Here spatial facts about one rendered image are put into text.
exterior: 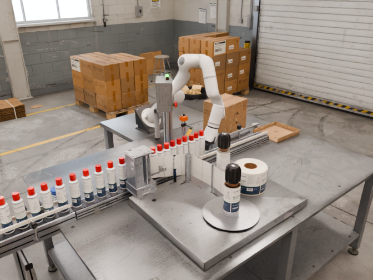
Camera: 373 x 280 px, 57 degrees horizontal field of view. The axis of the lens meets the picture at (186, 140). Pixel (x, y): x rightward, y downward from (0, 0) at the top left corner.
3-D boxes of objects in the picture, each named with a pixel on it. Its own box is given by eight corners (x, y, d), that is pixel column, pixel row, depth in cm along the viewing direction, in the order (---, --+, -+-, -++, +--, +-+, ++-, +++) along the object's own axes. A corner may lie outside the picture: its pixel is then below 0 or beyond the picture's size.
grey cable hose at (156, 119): (156, 140, 226) (155, 110, 218) (154, 139, 229) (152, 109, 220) (161, 139, 228) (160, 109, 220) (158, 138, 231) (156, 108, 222)
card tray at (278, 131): (277, 143, 280) (277, 138, 278) (252, 133, 298) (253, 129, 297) (299, 133, 297) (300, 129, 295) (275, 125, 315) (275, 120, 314)
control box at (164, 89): (156, 113, 214) (155, 83, 206) (156, 104, 229) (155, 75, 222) (172, 112, 215) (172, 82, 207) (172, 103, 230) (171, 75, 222)
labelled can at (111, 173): (111, 195, 204) (107, 164, 195) (107, 191, 207) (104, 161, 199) (119, 191, 207) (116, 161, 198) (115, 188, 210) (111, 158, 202)
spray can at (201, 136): (200, 159, 244) (200, 132, 236) (196, 156, 248) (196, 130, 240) (206, 157, 247) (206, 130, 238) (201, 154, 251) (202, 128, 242)
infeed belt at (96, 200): (75, 217, 191) (74, 211, 189) (69, 210, 197) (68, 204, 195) (267, 139, 285) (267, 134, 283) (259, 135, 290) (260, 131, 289)
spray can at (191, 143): (191, 164, 237) (191, 137, 229) (186, 161, 241) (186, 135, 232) (196, 161, 241) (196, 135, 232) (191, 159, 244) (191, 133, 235)
